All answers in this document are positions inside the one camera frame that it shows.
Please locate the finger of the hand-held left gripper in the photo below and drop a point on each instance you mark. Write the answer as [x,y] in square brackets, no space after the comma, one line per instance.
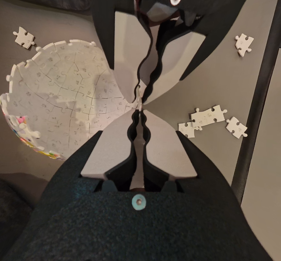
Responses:
[177,59]
[126,50]

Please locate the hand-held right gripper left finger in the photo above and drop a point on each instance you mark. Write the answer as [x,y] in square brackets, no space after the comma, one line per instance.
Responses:
[109,151]

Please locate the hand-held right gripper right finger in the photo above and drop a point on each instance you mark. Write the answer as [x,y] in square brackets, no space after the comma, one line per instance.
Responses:
[169,151]

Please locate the partly built puzzle ball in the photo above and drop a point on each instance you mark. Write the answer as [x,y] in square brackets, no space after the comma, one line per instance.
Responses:
[61,94]

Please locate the white puzzle piece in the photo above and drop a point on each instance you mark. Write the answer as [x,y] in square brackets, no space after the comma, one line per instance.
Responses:
[243,44]
[236,127]
[186,130]
[23,38]

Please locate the joined white puzzle pieces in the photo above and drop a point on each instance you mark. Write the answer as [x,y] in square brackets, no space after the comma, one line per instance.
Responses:
[208,116]

